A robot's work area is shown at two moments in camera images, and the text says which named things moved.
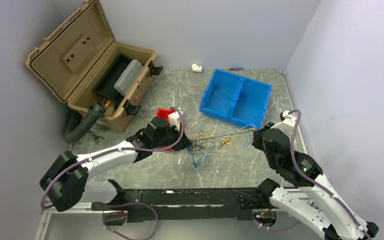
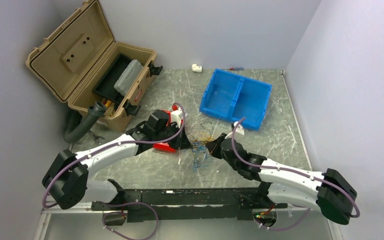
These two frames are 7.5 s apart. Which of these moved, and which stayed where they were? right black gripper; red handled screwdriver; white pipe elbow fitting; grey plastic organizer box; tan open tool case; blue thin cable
Moved: right black gripper; blue thin cable
Stayed: grey plastic organizer box; red handled screwdriver; tan open tool case; white pipe elbow fitting
